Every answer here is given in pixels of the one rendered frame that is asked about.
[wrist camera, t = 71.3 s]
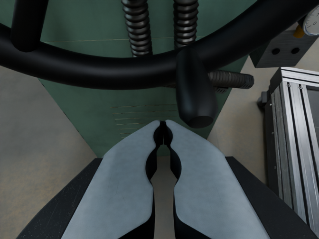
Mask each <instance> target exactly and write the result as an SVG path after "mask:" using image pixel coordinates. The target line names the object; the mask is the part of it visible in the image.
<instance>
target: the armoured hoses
mask: <svg viewBox="0 0 319 239"><path fill-rule="evenodd" d="M173 1H174V4H173V8H174V11H173V15H174V18H173V20H174V24H173V26H174V45H175V46H174V49H178V48H180V47H183V46H186V45H188V44H191V43H193V42H195V41H196V40H195V39H196V37H197V36H196V33H197V29H196V27H197V20H198V17H197V14H198V9H197V8H198V6H199V3H198V0H173ZM121 3H122V4H123V8H122V10H123V11H124V12H125V13H124V17H125V18H126V21H125V24H126V25H127V31H128V37H129V42H130V47H131V52H132V57H141V56H149V55H153V51H152V41H151V30H150V23H149V22H150V18H149V17H148V16H149V11H148V3H147V0H121ZM208 76H209V79H210V81H211V84H212V86H213V88H214V90H215V93H219V94H224V93H225V92H226V91H227V90H228V88H240V89H249V88H251V87H252V86H253V85H254V77H253V76H252V75H250V74H242V73H236V72H230V71H229V72H228V71H225V70H223V71H222V70H215V71H213V72H210V73H208ZM162 87H166V88H173V89H175V88H176V84H172V85H167V86H162Z"/></svg>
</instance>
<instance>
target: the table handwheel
mask: <svg viewBox="0 0 319 239"><path fill-rule="evenodd" d="M48 1H49V0H15V4H14V11H13V18H12V25H11V28H9V27H8V26H5V25H3V24H1V23H0V66H3V67H6V68H8V69H11V70H14V71H17V72H20V73H23V74H27V75H30V76H33V77H36V78H40V79H43V80H47V81H51V82H55V83H61V84H66V85H71V86H76V87H83V88H90V89H100V90H140V89H149V88H156V87H162V86H167V85H172V84H176V66H177V61H176V57H177V54H178V53H179V52H180V51H181V50H183V49H186V48H193V49H195V50H196V51H197V52H198V55H199V57H200V60H201V61H202V63H203V65H204V67H205V69H206V72H207V73H210V72H213V71H215V70H218V69H220V68H222V67H224V66H226V65H229V64H231V63H233V62H235V61H237V60H238V59H240V58H242V57H244V56H246V55H248V54H249V53H251V52H253V51H254V50H256V49H258V48H260V47H261V46H263V45H265V44H266V43H268V42H269V41H271V40H272V39H274V38H275V37H277V36H278V35H279V34H281V33H282V32H284V31H285V30H287V29H288V28H289V27H291V26H292V25H293V24H295V23H296V22H297V21H299V20H300V19H301V18H303V17H304V16H305V15H307V14H308V13H309V12H310V11H312V10H313V9H314V8H315V7H316V6H318V5H319V0H257V1H256V2H255V3H254V4H253V5H251V6H250V7H249V8H248V9H246V10H245V11H244V12H243V13H241V14H240V15H239V16H237V17H236V18H234V19H233V20H232V21H230V22H229V23H227V24H226V25H224V26H223V27H221V28H220V29H218V30H216V31H215V32H213V33H211V34H209V35H207V36H206V37H204V38H202V39H200V40H198V41H195V42H193V43H191V44H188V45H186V46H183V47H180V48H178V49H174V50H171V51H168V52H164V53H160V54H156V55H149V56H141V57H126V58H118V57H102V56H94V55H87V54H82V53H78V52H73V51H69V50H66V49H62V48H59V47H56V46H52V45H50V44H47V43H44V42H41V41H40V38H41V33H42V28H43V24H44V20H45V15H46V11H47V5H48Z"/></svg>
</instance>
